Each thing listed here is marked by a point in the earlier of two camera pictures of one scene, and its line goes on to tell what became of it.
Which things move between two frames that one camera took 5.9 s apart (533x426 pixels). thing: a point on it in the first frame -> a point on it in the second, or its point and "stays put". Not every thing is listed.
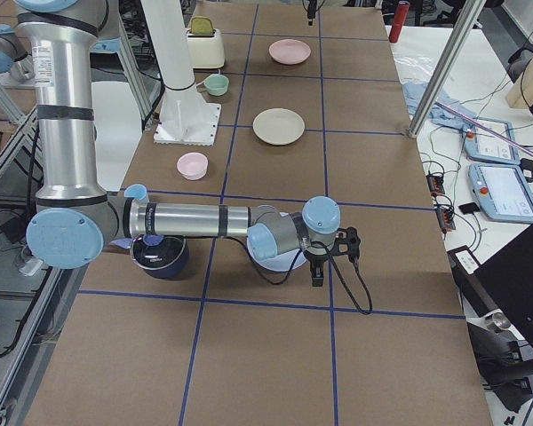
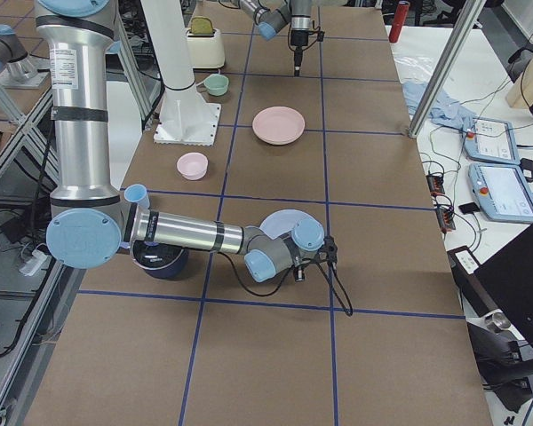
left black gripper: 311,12 -> 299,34
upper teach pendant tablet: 482,145 stays put
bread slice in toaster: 202,25 stays put
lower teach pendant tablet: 505,193 stays put
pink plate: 290,51 -> 278,125
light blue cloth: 415,92 stays put
